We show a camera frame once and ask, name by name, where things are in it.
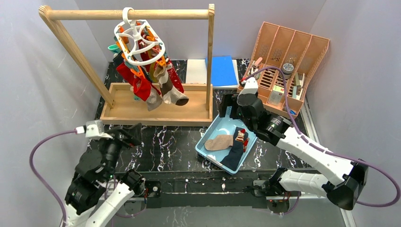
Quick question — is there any brown striped sock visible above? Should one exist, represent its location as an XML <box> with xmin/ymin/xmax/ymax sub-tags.
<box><xmin>153</xmin><ymin>64</ymin><xmax>189</xmax><ymax>106</ymax></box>

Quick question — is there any white sock hanger with clips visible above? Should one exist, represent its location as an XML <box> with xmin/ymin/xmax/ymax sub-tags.
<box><xmin>113</xmin><ymin>7</ymin><xmax>167</xmax><ymax>77</ymax></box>

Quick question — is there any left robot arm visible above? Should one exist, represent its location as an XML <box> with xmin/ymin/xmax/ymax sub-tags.
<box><xmin>62</xmin><ymin>120</ymin><xmax>147</xmax><ymax>227</ymax></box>

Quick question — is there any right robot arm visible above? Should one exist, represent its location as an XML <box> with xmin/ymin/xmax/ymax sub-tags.
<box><xmin>219</xmin><ymin>94</ymin><xmax>368</xmax><ymax>210</ymax></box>

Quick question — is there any blue folder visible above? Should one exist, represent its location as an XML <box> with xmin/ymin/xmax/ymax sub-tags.
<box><xmin>211</xmin><ymin>56</ymin><xmax>238</xmax><ymax>87</ymax></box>

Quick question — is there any wooden clothes rack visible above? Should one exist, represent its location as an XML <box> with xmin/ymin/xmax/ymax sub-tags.
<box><xmin>39</xmin><ymin>4</ymin><xmax>215</xmax><ymax>126</ymax></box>

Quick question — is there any beige sock in basket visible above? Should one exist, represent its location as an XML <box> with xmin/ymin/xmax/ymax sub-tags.
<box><xmin>204</xmin><ymin>135</ymin><xmax>233</xmax><ymax>151</ymax></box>

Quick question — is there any stapler in organizer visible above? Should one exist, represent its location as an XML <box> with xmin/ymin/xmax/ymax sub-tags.
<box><xmin>248</xmin><ymin>57</ymin><xmax>263</xmax><ymax>77</ymax></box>

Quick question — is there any white board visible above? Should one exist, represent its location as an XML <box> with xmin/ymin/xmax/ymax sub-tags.
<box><xmin>185</xmin><ymin>59</ymin><xmax>239</xmax><ymax>89</ymax></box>

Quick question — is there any light blue plastic basket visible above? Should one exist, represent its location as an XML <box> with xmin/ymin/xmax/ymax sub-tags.
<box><xmin>195</xmin><ymin>107</ymin><xmax>257</xmax><ymax>175</ymax></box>

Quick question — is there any white small box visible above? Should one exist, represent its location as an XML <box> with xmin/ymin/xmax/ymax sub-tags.
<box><xmin>268</xmin><ymin>85</ymin><xmax>285</xmax><ymax>106</ymax></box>

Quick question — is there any long red hanging sock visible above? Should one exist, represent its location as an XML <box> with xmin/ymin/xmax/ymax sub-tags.
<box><xmin>116</xmin><ymin>62</ymin><xmax>144</xmax><ymax>87</ymax></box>

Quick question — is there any red santa hanging sock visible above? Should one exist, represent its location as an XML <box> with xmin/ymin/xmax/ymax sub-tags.
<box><xmin>166</xmin><ymin>60</ymin><xmax>184</xmax><ymax>93</ymax></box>

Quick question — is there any navy sock in basket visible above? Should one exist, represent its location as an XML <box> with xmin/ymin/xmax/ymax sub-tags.
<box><xmin>221</xmin><ymin>127</ymin><xmax>249</xmax><ymax>171</ymax></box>

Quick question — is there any grey round tin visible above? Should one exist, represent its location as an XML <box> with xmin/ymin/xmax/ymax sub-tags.
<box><xmin>281</xmin><ymin>63</ymin><xmax>295</xmax><ymax>79</ymax></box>

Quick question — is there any pink desk file organizer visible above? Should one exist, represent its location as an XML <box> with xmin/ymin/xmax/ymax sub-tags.
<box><xmin>241</xmin><ymin>22</ymin><xmax>330</xmax><ymax>117</ymax></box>

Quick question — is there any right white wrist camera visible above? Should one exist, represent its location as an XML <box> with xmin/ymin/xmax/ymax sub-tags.
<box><xmin>239</xmin><ymin>77</ymin><xmax>259</xmax><ymax>95</ymax></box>

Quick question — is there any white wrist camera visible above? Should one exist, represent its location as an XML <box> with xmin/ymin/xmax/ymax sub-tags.
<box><xmin>74</xmin><ymin>120</ymin><xmax>113</xmax><ymax>140</ymax></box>
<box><xmin>239</xmin><ymin>77</ymin><xmax>259</xmax><ymax>95</ymax></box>

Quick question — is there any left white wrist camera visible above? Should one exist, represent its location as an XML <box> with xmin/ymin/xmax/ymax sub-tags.
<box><xmin>74</xmin><ymin>120</ymin><xmax>113</xmax><ymax>140</ymax></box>

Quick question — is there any metal base rail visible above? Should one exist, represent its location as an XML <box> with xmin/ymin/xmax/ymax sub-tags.
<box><xmin>59</xmin><ymin>175</ymin><xmax>349</xmax><ymax>227</ymax></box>

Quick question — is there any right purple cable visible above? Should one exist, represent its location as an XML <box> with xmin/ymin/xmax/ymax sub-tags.
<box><xmin>243</xmin><ymin>66</ymin><xmax>401</xmax><ymax>208</ymax></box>

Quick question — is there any purple cable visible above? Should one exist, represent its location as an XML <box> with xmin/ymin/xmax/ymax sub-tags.
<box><xmin>29</xmin><ymin>129</ymin><xmax>78</xmax><ymax>227</ymax></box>
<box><xmin>243</xmin><ymin>66</ymin><xmax>401</xmax><ymax>208</ymax></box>

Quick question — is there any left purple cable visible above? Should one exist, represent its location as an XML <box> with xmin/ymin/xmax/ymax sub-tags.
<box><xmin>29</xmin><ymin>129</ymin><xmax>78</xmax><ymax>227</ymax></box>

